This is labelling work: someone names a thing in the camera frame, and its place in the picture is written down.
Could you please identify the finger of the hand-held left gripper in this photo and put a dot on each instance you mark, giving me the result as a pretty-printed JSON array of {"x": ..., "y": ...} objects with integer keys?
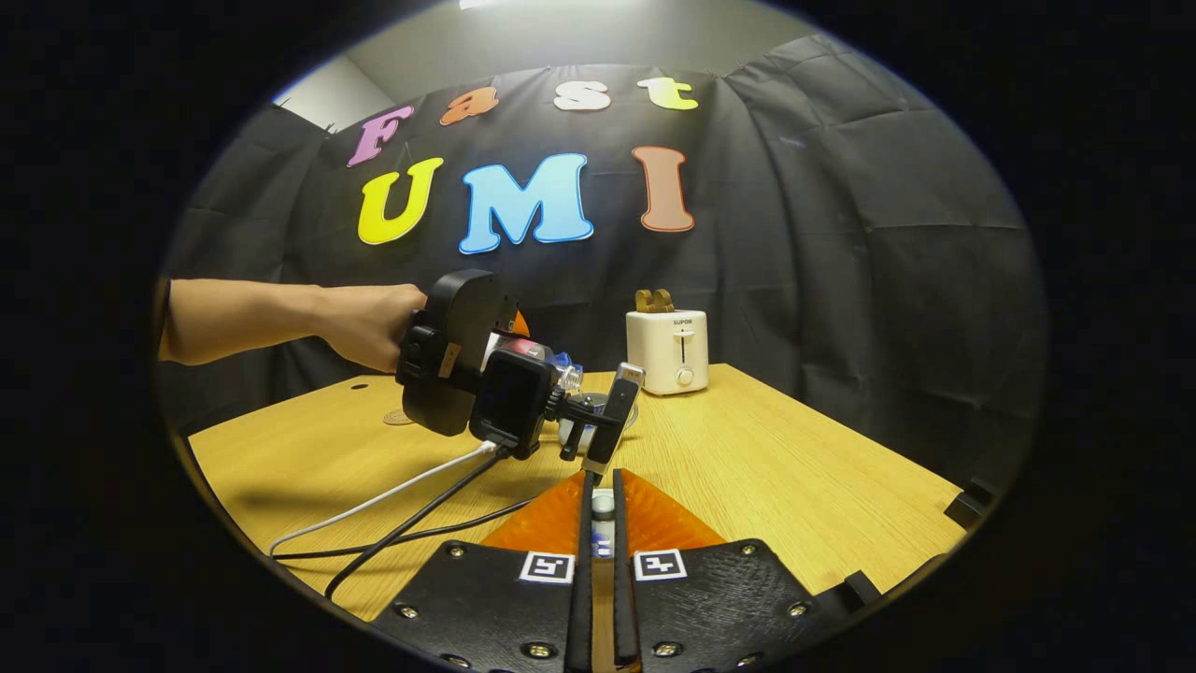
[{"x": 520, "y": 325}]

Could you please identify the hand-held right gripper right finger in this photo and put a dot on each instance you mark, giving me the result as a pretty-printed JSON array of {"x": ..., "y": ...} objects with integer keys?
[{"x": 624, "y": 617}]

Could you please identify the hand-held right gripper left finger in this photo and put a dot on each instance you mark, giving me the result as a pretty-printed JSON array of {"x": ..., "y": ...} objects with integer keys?
[{"x": 581, "y": 617}]

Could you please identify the clear plastic water bottle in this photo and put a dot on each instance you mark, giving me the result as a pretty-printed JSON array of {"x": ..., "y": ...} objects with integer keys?
[{"x": 528, "y": 350}]

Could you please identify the round beige coaster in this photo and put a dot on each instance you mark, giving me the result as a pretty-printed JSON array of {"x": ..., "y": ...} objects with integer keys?
[{"x": 397, "y": 418}]

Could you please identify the white teacup lid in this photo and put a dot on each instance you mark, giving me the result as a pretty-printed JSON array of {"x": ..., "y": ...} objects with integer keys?
[{"x": 603, "y": 505}]

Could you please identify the brown bread slice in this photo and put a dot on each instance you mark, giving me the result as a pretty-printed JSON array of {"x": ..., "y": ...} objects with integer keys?
[
  {"x": 664, "y": 301},
  {"x": 646, "y": 301}
]

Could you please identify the white toaster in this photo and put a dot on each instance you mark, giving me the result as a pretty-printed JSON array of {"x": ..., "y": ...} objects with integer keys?
[{"x": 665, "y": 350}]

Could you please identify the black backdrop cloth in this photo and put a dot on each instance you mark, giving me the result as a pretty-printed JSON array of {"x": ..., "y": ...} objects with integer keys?
[{"x": 822, "y": 234}]

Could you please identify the ceiling light panel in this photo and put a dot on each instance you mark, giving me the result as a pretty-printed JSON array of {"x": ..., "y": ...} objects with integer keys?
[{"x": 481, "y": 4}]

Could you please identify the small black block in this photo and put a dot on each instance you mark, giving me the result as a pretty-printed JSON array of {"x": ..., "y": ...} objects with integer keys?
[{"x": 967, "y": 509}]

